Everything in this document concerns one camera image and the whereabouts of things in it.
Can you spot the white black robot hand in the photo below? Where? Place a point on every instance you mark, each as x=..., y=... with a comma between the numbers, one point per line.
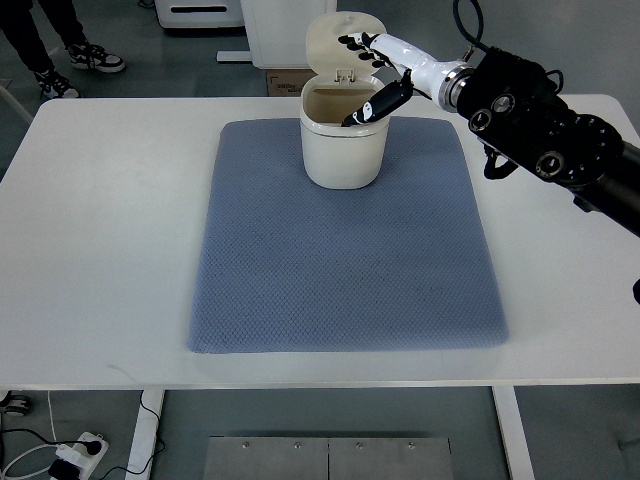
x=439, y=81

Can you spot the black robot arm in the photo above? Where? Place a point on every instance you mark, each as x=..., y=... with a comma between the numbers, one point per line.
x=512, y=105

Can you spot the white trash bin with lid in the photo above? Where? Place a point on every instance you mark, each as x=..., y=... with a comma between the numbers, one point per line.
x=338, y=157

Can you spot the cardboard box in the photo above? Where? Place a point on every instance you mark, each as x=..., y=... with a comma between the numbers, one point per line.
x=287, y=82

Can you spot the white cabinet stand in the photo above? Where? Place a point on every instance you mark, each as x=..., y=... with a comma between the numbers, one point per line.
x=276, y=31

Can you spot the blue textured mat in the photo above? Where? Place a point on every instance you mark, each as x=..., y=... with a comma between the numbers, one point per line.
x=288, y=266

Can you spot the white appliance with slot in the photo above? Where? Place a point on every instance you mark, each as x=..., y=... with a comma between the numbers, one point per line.
x=200, y=16

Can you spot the left black white sneaker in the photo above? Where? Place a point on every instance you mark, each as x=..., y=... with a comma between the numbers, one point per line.
x=89, y=56

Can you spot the black white sneaker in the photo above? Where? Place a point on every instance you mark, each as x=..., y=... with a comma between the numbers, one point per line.
x=89, y=56
x=55, y=86

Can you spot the white table leg right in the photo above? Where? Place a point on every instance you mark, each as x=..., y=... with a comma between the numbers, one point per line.
x=512, y=433

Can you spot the white table leg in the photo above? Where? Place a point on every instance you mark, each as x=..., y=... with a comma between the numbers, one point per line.
x=512, y=433
x=145, y=444

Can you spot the right black white sneaker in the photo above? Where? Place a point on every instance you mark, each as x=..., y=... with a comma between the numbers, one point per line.
x=55, y=86

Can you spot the person's black trouser legs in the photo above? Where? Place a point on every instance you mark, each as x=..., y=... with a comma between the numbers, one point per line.
x=20, y=30

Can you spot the white table leg left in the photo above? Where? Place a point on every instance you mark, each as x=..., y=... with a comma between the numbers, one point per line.
x=145, y=444

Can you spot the white power strip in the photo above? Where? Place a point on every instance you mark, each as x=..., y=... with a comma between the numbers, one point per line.
x=85, y=453

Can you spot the caster wheel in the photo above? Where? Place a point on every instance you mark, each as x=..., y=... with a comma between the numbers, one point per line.
x=14, y=404

